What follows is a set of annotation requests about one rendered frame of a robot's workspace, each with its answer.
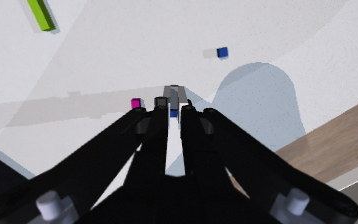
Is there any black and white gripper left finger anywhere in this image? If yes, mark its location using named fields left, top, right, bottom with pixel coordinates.
left=0, top=86, right=171, bottom=224

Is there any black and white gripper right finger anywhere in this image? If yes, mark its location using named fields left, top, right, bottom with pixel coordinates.
left=177, top=86, right=358, bottom=224

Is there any lime green rod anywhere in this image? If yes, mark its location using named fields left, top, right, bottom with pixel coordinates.
left=27, top=0, right=56, bottom=32

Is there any grey rod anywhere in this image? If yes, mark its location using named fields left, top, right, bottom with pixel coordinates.
left=170, top=85, right=178, bottom=109

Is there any small blue cube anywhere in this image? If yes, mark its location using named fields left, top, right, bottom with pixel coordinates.
left=170, top=109, right=178, bottom=118
left=217, top=47, right=228, bottom=58

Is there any small magenta block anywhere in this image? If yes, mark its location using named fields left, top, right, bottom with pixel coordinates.
left=131, top=98, right=141, bottom=109

